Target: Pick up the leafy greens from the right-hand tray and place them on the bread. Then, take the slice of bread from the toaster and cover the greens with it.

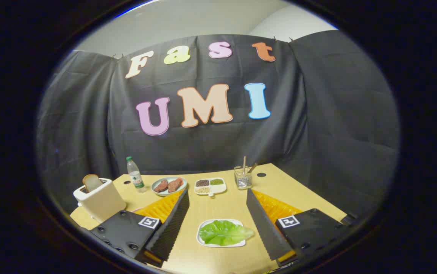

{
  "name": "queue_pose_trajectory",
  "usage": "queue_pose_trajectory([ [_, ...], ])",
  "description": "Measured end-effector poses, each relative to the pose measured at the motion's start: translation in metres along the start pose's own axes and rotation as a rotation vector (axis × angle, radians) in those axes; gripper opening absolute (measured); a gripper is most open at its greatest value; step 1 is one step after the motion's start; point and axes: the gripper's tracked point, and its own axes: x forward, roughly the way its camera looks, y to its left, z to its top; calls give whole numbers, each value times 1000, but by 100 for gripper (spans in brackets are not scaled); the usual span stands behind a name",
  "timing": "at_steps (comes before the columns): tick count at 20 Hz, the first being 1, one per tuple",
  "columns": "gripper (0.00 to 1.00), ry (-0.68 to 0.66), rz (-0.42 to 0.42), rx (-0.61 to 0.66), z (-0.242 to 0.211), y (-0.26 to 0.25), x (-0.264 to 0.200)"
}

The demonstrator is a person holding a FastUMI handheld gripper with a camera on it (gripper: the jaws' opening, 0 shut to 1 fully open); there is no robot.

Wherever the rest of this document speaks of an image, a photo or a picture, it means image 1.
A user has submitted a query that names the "clear water bottle green cap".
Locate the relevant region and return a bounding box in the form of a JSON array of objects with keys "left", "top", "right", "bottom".
[{"left": 126, "top": 156, "right": 147, "bottom": 193}]

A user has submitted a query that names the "white bread slice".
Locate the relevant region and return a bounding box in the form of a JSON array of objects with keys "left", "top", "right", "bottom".
[{"left": 82, "top": 174, "right": 104, "bottom": 193}]

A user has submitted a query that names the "white square plate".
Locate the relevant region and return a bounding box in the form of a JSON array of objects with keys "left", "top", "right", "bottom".
[{"left": 196, "top": 219, "right": 246, "bottom": 248}]

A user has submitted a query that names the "clear glass utensil holder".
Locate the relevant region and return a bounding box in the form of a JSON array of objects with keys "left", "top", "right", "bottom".
[{"left": 234, "top": 166, "right": 253, "bottom": 190}]

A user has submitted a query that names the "cream toaster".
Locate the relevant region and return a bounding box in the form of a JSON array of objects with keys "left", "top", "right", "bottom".
[{"left": 73, "top": 178, "right": 127, "bottom": 223}]

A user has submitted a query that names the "pale green round plate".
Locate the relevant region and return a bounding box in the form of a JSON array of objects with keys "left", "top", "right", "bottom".
[{"left": 151, "top": 177, "right": 188, "bottom": 197}]

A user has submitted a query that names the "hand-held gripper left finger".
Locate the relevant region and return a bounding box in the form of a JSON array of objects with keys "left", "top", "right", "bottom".
[{"left": 88, "top": 188, "right": 190, "bottom": 268}]

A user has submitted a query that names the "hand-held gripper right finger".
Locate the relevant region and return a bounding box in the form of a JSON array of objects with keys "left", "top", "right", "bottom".
[{"left": 246, "top": 188, "right": 352, "bottom": 268}]

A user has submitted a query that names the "green lettuce leaf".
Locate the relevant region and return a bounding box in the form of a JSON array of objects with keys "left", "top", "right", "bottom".
[{"left": 199, "top": 220, "right": 255, "bottom": 246}]

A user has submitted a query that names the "white divided dish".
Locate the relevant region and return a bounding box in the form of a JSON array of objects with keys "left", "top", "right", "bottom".
[{"left": 194, "top": 177, "right": 227, "bottom": 197}]

